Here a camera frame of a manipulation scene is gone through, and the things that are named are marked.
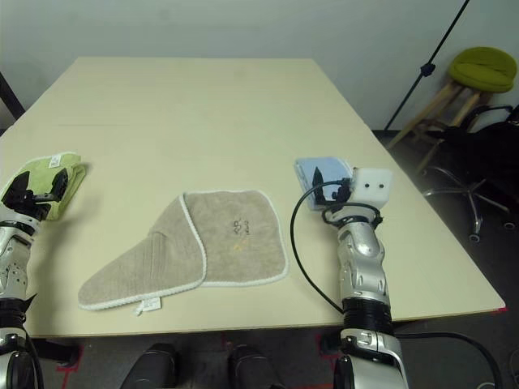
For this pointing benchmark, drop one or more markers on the green stool cushion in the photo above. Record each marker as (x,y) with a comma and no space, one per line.
(482,69)

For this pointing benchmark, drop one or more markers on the green folded towel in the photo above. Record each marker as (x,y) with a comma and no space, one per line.
(40,177)

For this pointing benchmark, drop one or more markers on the black table foot bar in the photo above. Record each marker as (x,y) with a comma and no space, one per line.
(52,351)

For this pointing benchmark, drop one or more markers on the robot left leg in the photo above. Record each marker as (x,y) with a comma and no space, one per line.
(150,364)

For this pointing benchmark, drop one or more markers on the black office chair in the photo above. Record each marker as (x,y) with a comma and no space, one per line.
(496,135)

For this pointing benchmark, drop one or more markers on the black stand pole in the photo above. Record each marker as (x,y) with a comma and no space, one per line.
(427,69)

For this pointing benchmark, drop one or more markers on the blue folded towel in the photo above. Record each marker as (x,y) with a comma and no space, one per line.
(332,168)

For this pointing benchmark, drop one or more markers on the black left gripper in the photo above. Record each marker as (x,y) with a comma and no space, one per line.
(22,200)

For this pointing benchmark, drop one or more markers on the wooden stool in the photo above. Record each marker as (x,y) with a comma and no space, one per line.
(425,110)

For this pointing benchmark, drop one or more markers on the beige towel with white trim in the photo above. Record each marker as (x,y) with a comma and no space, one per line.
(227,243)

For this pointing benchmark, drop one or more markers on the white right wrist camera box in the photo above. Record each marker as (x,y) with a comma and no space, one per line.
(371,186)

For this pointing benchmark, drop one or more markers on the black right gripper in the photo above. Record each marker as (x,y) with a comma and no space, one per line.
(340,192)

